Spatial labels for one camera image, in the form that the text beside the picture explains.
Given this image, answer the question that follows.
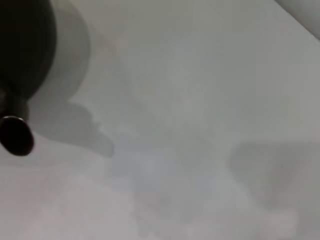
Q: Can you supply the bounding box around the black round teapot with handle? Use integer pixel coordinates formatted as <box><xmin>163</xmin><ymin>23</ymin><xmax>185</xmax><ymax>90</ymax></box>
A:
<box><xmin>0</xmin><ymin>0</ymin><xmax>59</xmax><ymax>157</ymax></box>

